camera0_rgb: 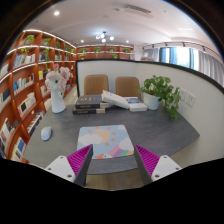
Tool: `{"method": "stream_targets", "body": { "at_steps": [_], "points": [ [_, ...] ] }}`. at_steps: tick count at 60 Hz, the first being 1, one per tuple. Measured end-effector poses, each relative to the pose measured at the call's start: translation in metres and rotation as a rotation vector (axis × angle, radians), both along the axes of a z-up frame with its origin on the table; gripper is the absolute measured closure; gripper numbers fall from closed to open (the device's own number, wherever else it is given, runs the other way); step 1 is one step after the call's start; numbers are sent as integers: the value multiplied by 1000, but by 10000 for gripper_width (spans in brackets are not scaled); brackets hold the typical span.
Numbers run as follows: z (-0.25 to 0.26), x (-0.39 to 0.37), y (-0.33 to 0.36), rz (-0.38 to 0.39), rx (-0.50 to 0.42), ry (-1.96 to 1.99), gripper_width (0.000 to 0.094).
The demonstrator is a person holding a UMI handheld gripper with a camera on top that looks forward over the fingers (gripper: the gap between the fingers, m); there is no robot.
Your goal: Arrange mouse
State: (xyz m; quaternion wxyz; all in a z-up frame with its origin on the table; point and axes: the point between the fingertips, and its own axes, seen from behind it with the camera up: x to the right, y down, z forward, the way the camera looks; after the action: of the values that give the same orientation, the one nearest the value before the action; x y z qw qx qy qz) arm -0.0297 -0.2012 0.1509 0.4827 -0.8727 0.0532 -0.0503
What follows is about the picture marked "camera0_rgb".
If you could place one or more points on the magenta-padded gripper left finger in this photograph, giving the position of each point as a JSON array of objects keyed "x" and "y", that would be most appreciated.
[{"x": 61, "y": 166}]

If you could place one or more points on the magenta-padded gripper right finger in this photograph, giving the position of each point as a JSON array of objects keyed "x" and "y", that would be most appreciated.
[{"x": 163, "y": 166}]

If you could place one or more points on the white computer mouse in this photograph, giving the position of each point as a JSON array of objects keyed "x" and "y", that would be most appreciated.
[{"x": 46, "y": 133}]

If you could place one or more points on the pastel sun cloud mouse pad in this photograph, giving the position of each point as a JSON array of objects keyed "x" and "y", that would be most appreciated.
[{"x": 103, "y": 140}]

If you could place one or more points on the white ceramic jug vase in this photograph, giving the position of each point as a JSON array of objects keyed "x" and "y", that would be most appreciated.
[{"x": 58, "y": 103}]

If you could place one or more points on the white and blue book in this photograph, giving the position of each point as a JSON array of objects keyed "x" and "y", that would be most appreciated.
[{"x": 136, "y": 106}]

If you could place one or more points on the green potted plant white pot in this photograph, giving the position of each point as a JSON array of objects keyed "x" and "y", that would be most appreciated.
[{"x": 156, "y": 90}]

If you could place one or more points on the thick white book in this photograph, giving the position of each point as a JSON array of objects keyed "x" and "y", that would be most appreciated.
[{"x": 115, "y": 99}]

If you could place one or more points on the orange curved bookshelf unit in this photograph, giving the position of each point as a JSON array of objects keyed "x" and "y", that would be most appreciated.
[{"x": 26, "y": 90}]

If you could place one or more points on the pink and white flower bouquet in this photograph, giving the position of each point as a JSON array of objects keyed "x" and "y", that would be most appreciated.
[{"x": 56, "y": 80}]

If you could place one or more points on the tan upholstered chair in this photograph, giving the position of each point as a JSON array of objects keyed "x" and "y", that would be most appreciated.
[
  {"x": 127, "y": 87},
  {"x": 96, "y": 85}
]

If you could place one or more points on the white black-edged desk partition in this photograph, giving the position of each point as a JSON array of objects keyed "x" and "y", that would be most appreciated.
[{"x": 110, "y": 68}]

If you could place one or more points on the sheer grey curtain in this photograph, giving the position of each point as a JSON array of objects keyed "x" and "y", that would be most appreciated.
[{"x": 211, "y": 66}]

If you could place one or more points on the large window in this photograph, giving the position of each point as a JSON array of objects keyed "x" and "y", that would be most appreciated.
[{"x": 181, "y": 56}]

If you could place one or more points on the multi-bulb ceiling lamp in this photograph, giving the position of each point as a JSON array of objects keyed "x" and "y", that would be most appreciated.
[{"x": 104, "y": 36}]

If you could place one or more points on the ceiling air vent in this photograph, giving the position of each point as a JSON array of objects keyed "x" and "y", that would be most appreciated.
[{"x": 137, "y": 8}]

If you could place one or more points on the white wall socket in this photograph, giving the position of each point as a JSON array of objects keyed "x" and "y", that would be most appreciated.
[{"x": 190, "y": 99}]

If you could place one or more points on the orange wall shelf with plants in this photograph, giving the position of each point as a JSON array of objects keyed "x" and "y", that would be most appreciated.
[{"x": 103, "y": 52}]

